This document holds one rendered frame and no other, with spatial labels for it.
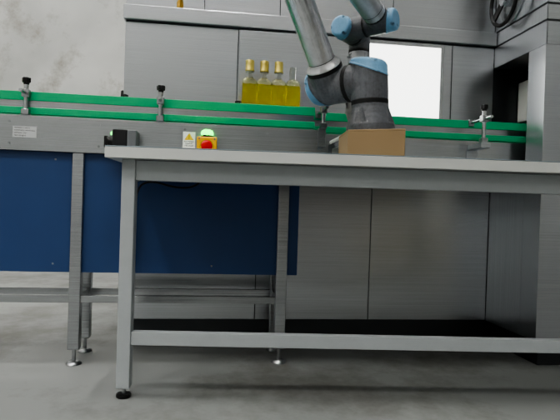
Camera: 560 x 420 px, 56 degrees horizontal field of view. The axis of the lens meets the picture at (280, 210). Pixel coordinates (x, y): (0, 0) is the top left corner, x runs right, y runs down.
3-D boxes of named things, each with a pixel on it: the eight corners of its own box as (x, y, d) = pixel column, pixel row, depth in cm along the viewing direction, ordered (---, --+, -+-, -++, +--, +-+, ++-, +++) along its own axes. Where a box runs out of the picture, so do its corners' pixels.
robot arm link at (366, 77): (379, 95, 158) (378, 49, 158) (339, 101, 166) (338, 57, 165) (395, 101, 168) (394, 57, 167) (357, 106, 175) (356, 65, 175)
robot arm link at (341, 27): (358, 8, 174) (372, 19, 183) (328, 16, 180) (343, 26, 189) (358, 32, 173) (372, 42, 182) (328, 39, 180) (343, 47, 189)
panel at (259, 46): (439, 122, 237) (442, 47, 236) (442, 122, 234) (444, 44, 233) (237, 112, 225) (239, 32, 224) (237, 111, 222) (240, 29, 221)
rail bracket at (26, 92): (32, 117, 187) (33, 78, 187) (25, 112, 180) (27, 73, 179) (21, 116, 186) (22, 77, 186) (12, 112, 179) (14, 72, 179)
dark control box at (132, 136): (138, 156, 190) (139, 132, 190) (135, 154, 182) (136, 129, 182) (115, 155, 189) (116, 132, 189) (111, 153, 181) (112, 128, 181)
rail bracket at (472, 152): (474, 164, 219) (476, 109, 218) (496, 161, 202) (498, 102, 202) (463, 163, 218) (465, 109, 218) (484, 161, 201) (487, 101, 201)
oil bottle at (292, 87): (297, 135, 216) (298, 82, 216) (299, 132, 210) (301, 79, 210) (282, 134, 215) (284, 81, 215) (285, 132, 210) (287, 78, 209)
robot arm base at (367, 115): (402, 129, 160) (402, 96, 160) (355, 129, 158) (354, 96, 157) (383, 135, 175) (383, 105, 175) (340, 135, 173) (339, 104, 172)
